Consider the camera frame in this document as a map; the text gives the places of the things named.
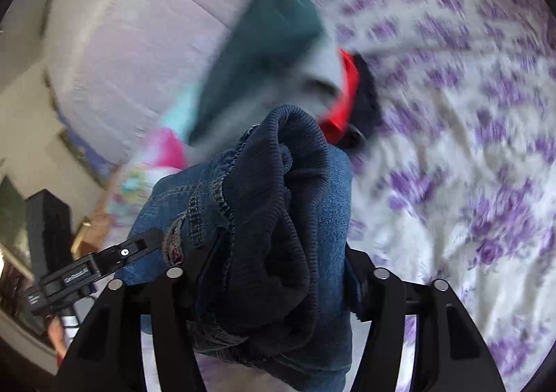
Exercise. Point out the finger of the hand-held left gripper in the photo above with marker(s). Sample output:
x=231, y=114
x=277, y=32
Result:
x=126, y=252

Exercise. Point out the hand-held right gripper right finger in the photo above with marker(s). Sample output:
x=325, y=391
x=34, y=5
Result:
x=354, y=290

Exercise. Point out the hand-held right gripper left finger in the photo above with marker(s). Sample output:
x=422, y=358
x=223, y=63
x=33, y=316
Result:
x=169, y=301

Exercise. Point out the blue denim pants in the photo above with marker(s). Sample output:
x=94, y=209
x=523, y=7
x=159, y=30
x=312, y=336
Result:
x=269, y=222

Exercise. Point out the folded teal pants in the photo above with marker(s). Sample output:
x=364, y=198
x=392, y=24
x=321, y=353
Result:
x=260, y=49

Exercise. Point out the black box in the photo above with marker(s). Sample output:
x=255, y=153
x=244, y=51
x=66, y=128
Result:
x=47, y=227

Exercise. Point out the folded teal pink floral blanket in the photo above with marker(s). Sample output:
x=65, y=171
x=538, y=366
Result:
x=169, y=149

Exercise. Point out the folded red garment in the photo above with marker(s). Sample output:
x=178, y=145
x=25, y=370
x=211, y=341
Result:
x=343, y=114

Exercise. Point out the purple floral bed quilt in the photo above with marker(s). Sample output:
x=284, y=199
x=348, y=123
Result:
x=456, y=136

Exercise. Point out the folded black garment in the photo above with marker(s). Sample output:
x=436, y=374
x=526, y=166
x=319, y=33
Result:
x=367, y=101

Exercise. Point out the folded grey garment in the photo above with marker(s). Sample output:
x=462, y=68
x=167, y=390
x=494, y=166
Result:
x=321, y=71

